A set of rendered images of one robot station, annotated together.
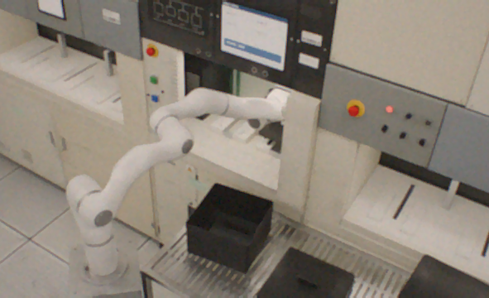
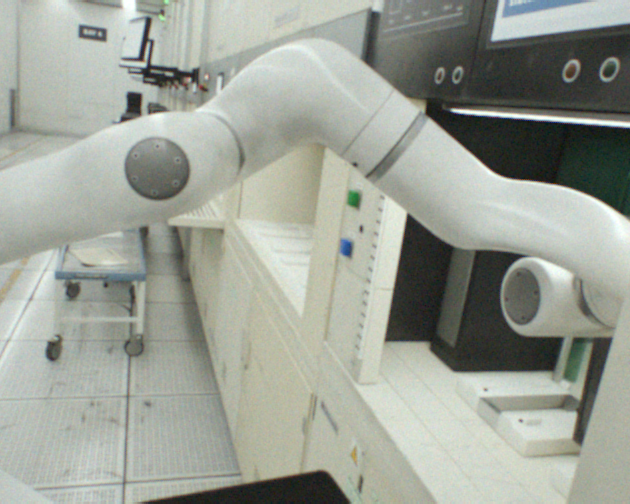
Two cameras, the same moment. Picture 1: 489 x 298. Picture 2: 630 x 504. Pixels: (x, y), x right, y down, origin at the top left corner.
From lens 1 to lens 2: 1.69 m
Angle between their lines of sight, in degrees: 44
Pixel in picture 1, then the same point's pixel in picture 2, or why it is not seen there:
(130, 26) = not seen: hidden behind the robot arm
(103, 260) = not seen: outside the picture
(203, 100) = (308, 59)
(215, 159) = (409, 443)
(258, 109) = (537, 214)
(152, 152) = (65, 162)
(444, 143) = not seen: outside the picture
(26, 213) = (162, 447)
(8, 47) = (275, 217)
